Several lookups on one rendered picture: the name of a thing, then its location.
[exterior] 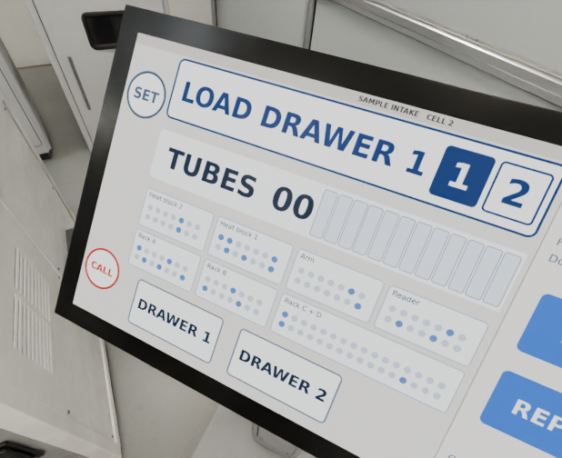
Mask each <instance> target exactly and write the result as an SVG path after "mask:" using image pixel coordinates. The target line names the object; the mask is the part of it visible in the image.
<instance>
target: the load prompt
mask: <svg viewBox="0 0 562 458"><path fill-rule="evenodd" d="M165 117H166V118H169V119H172V120H175V121H177V122H180V123H183V124H188V125H191V126H193V127H196V128H199V129H202V130H205V131H207V132H210V133H213V134H218V135H221V136H223V137H226V138H229V139H232V140H235V141H238V142H240V143H243V144H248V145H251V146H253V147H256V148H259V149H262V150H265V151H268V152H270V153H273V154H278V155H281V156H284V157H286V158H289V159H292V160H295V161H298V162H300V163H303V164H308V165H311V166H314V167H316V168H318V169H321V170H324V171H327V172H329V173H332V174H337V175H340V176H343V177H345V178H348V179H351V180H354V181H357V182H359V183H362V184H367V185H370V186H373V187H375V188H378V189H381V190H384V191H387V192H389V193H392V194H397V195H400V196H403V197H405V198H408V199H411V200H414V201H417V202H419V203H422V204H427V205H430V206H433V207H435V208H438V209H441V210H444V211H447V212H450V213H452V214H457V215H460V216H463V217H465V218H468V219H471V220H474V221H477V222H479V223H481V224H486V225H489V226H492V227H495V228H497V229H500V230H503V231H506V232H509V233H511V234H516V235H519V236H522V237H525V238H527V239H530V240H533V241H535V239H536V237H537V234H538V232H539V230H540V228H541V226H542V224H543V223H544V221H545V219H546V217H547V214H548V212H549V210H550V208H551V206H552V204H553V203H554V201H555V199H556V197H557V194H558V192H559V190H560V188H561V186H562V164H561V163H559V162H555V161H551V160H548V159H545V158H542V157H538V156H535V155H532V154H526V153H522V152H519V151H516V150H513V149H509V148H505V147H503V146H499V145H496V144H491V143H487V142H483V141H480V140H477V139H474V138H470V137H467V136H463V135H460V134H454V133H451V132H448V131H445V130H441V129H437V128H435V127H431V126H428V125H424V124H419V123H415V122H412V121H408V120H406V119H402V118H399V117H395V116H392V115H389V114H383V113H379V112H376V111H373V110H369V109H366V108H363V107H360V106H356V105H351V104H347V103H344V102H340V101H337V100H334V99H330V98H327V97H323V96H321V95H315V94H311V93H308V92H305V91H301V90H298V89H295V88H292V87H288V86H284V85H279V84H276V83H272V82H269V81H266V80H262V79H259V78H255V77H253V76H249V75H243V74H239V73H237V72H233V71H230V70H226V69H224V68H220V67H216V66H213V65H208V64H204V63H201V62H197V61H194V60H191V59H187V58H184V57H181V56H180V60H179V64H178V67H177V70H176V77H175V81H174V83H173V87H172V91H171V95H170V97H169V101H168V105H167V108H166V114H165Z"/></svg>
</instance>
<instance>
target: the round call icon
mask: <svg viewBox="0 0 562 458"><path fill-rule="evenodd" d="M124 260H125V256H123V255H121V254H119V253H117V252H115V251H112V250H110V249H108V248H106V247H104V246H102V245H101V244H97V243H95V242H93V241H91V240H89V244H88V248H87V252H86V256H85V262H84V266H83V270H82V273H81V278H80V281H82V282H84V283H86V284H89V285H91V286H93V287H94V288H96V289H98V290H100V291H102V292H103V293H105V294H108V295H110V296H112V297H114V298H115V292H116V289H117V286H118V282H119V278H120V275H121V272H122V268H123V264H124Z"/></svg>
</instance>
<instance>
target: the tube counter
mask: <svg viewBox="0 0 562 458"><path fill-rule="evenodd" d="M262 220H264V221H266V222H269V223H271V224H274V225H277V226H279V227H282V228H285V229H287V230H289V231H291V232H294V233H296V234H300V235H303V236H305V237H307V238H310V239H312V240H315V241H317V242H319V243H322V244H326V245H328V246H331V247H333V248H336V249H337V250H340V251H343V252H345V253H348V254H352V255H353V256H356V257H359V258H361V259H364V260H366V261H369V262H370V263H373V264H377V265H380V266H382V267H385V268H386V269H389V270H391V271H394V272H396V273H399V274H402V275H405V276H407V277H410V278H412V279H415V280H418V281H419V282H422V283H424V284H428V285H431V286H433V287H436V288H438V289H440V290H443V291H445V292H448V293H450V294H453V295H456V296H459V297H461V298H464V299H466V300H468V301H470V302H473V303H476V304H480V305H482V306H485V307H486V308H489V309H491V310H494V311H497V312H499V311H500V309H501V307H502V305H503V303H504V301H505V300H506V298H507V295H508V293H509V291H510V289H511V287H512V285H513V283H514V282H515V280H516V278H517V275H518V273H519V271H520V269H521V267H522V265H523V263H524V262H525V260H526V258H527V254H524V253H521V252H519V251H516V250H513V249H510V248H507V247H505V246H502V245H500V244H495V243H492V242H489V241H487V240H484V239H481V238H478V237H476V236H474V235H471V234H466V233H463V232H460V231H458V230H455V229H453V228H450V227H447V226H444V225H442V224H437V223H434V222H431V221H428V220H427V219H424V218H421V217H418V216H415V215H412V214H408V213H405V212H403V211H400V210H397V209H395V208H392V207H389V206H386V205H383V204H379V203H377V202H374V201H371V200H368V199H366V198H363V197H360V196H357V195H354V194H351V193H348V192H345V191H342V190H339V189H336V188H334V187H331V186H329V185H326V184H321V183H319V182H316V181H313V180H310V179H307V178H305V177H303V176H300V175H297V174H292V173H289V172H287V171H284V170H281V169H279V170H278V173H277V176H276V180H275V183H274V186H273V189H272V192H271V195H270V197H269V200H268V203H267V206H266V210H265V213H264V216H263V219H262Z"/></svg>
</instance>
